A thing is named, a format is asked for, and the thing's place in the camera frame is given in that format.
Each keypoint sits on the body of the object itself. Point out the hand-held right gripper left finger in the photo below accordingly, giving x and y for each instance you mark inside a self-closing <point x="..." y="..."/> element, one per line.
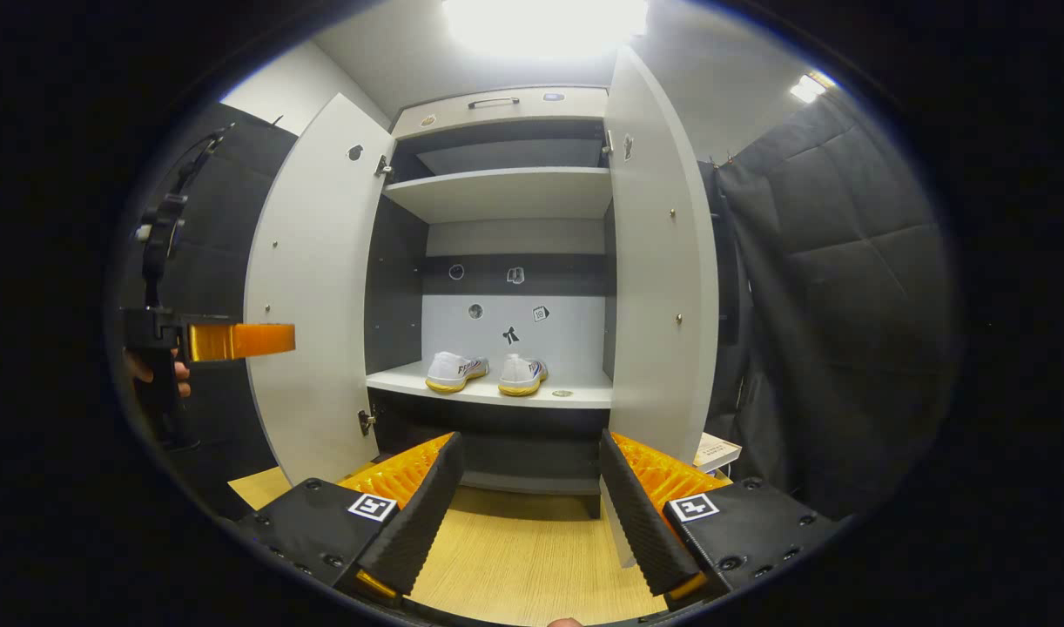
<point x="419" y="522"/>

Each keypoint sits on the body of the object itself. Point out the grey shoe cabinet door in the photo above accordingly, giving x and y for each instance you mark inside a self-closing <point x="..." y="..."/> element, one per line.
<point x="654" y="287"/>
<point x="314" y="287"/>

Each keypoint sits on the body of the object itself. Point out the small ceiling light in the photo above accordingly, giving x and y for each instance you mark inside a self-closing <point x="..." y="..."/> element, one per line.
<point x="808" y="87"/>

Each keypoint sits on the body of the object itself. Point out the white shoe yellow sole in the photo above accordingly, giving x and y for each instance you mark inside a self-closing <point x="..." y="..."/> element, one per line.
<point x="521" y="374"/>
<point x="449" y="370"/>

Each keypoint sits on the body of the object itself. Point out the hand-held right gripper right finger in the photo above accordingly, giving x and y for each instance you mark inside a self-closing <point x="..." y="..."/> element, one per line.
<point x="641" y="522"/>

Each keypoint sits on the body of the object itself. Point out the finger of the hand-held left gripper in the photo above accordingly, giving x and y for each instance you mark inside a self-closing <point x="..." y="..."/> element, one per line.
<point x="236" y="341"/>

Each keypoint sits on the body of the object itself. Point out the grey shoe cabinet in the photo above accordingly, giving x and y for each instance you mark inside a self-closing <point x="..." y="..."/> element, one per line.
<point x="497" y="193"/>

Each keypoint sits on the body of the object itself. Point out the large ceiling light panel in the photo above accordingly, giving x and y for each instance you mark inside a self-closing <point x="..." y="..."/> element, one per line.
<point x="541" y="26"/>

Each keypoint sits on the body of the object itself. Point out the grey cabinet drawer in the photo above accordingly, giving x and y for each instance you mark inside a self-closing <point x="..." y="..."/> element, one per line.
<point x="515" y="119"/>

